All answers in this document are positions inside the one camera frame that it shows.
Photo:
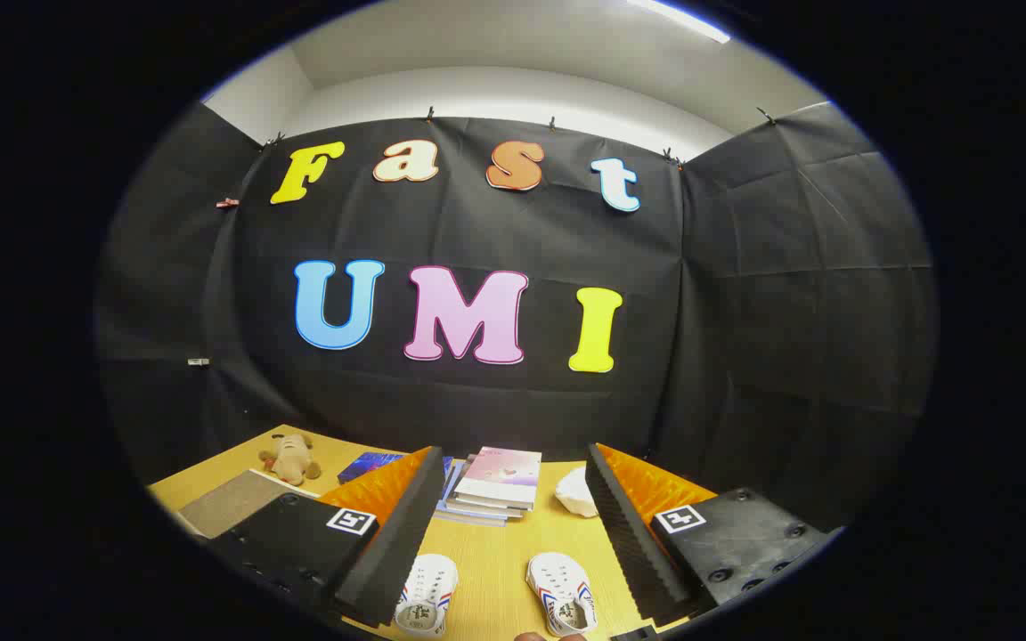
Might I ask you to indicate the dark blue book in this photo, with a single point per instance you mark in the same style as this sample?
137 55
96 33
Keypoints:
370 465

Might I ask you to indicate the brown plush toy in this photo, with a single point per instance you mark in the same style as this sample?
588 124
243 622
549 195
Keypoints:
290 456

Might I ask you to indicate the white plush toy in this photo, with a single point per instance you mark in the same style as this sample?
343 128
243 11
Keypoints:
577 494

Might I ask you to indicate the black backdrop cloth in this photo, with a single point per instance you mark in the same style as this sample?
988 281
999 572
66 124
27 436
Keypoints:
745 312

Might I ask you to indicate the white canvas shoe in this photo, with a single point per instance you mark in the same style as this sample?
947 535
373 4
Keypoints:
559 588
428 592

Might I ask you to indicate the ceiling light strip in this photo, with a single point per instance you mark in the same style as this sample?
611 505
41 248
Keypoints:
678 20

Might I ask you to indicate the beige fabric storage box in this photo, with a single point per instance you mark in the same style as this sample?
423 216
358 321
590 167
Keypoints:
232 503

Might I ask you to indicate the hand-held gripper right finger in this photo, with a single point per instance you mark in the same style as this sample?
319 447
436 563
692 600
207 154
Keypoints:
629 543

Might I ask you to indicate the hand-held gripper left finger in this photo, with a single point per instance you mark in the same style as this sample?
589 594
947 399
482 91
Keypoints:
397 543

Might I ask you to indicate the pale blue book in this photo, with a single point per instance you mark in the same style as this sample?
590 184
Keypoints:
460 518

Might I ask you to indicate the grey cover book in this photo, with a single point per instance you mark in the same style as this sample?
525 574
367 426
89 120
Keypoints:
464 509

